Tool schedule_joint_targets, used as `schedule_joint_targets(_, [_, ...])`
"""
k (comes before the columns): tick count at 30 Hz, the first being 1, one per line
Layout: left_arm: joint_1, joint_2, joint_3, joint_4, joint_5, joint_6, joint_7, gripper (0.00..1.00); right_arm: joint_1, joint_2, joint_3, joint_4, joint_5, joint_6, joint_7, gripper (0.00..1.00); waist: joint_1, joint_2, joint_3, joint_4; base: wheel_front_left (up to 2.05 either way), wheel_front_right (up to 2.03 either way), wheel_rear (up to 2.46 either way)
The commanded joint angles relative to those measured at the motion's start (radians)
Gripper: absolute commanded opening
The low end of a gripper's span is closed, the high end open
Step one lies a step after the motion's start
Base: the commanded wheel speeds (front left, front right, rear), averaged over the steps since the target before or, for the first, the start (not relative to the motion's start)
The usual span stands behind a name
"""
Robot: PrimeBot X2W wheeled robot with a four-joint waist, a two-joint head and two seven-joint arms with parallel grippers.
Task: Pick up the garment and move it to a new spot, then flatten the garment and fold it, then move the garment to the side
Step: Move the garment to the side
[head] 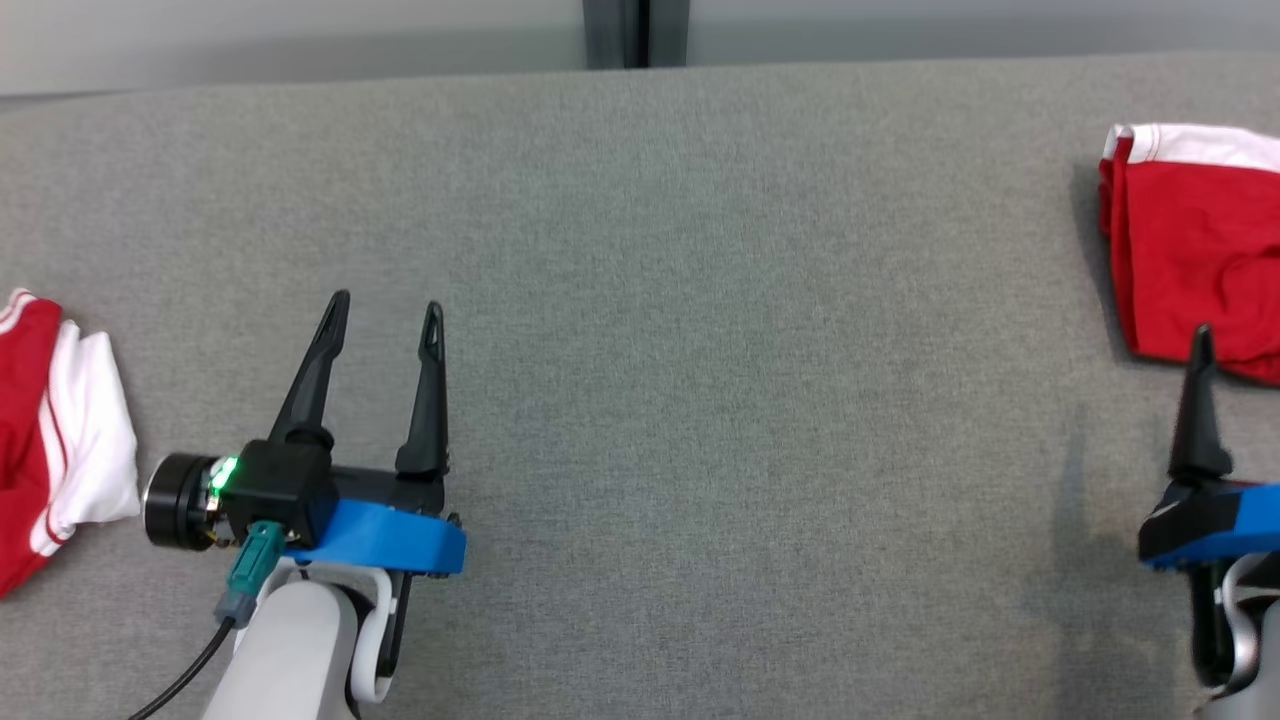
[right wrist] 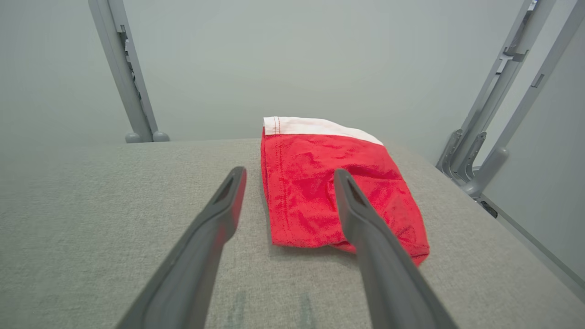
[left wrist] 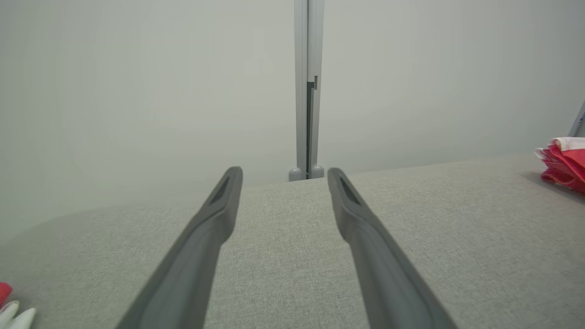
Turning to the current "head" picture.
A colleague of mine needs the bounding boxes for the left gripper, blue plate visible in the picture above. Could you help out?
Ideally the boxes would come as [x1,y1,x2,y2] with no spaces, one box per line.
[144,289,468,577]

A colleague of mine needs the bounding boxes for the right gripper, blue plate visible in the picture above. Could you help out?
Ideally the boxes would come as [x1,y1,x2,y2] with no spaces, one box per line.
[1138,325,1280,572]

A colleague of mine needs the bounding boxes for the red Bulls basketball shorts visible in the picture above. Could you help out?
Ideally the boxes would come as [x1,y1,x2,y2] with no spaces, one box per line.
[1097,122,1280,387]

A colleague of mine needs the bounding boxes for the red and white jersey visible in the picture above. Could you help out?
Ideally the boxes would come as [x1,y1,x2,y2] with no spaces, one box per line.
[0,288,142,601]

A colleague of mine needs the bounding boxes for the black left cable, teal plug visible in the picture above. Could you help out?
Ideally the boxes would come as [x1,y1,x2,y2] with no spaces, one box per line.
[128,520,288,720]

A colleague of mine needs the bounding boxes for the grey post with dark slot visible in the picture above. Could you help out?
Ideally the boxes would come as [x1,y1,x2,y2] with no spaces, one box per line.
[582,0,692,70]

